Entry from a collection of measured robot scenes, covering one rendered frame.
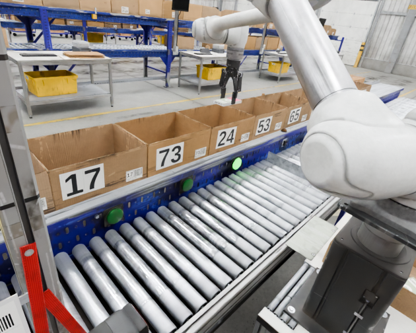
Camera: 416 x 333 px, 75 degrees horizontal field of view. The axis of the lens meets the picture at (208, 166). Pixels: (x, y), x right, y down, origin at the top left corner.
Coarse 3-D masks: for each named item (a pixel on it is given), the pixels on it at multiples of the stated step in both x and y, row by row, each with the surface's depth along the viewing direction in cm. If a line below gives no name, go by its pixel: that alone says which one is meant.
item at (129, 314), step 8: (128, 304) 50; (120, 312) 48; (128, 312) 48; (136, 312) 49; (104, 320) 46; (112, 320) 47; (120, 320) 47; (128, 320) 47; (136, 320) 47; (144, 320) 48; (96, 328) 45; (104, 328) 45; (112, 328) 46; (120, 328) 46; (128, 328) 46; (136, 328) 46; (144, 328) 46
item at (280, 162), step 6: (270, 156) 183; (276, 156) 180; (270, 162) 184; (276, 162) 181; (282, 162) 178; (288, 162) 175; (288, 168) 176; (294, 168) 173; (300, 168) 170; (300, 174) 171
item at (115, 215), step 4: (116, 208) 110; (112, 212) 108; (116, 212) 109; (120, 212) 111; (108, 216) 107; (112, 216) 108; (116, 216) 110; (120, 216) 111; (108, 220) 108; (112, 220) 109; (116, 220) 111
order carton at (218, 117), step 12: (192, 108) 167; (204, 108) 175; (216, 108) 183; (228, 108) 181; (204, 120) 180; (216, 120) 188; (228, 120) 184; (240, 120) 158; (252, 120) 168; (216, 132) 146; (240, 132) 163; (216, 144) 151; (240, 144) 169
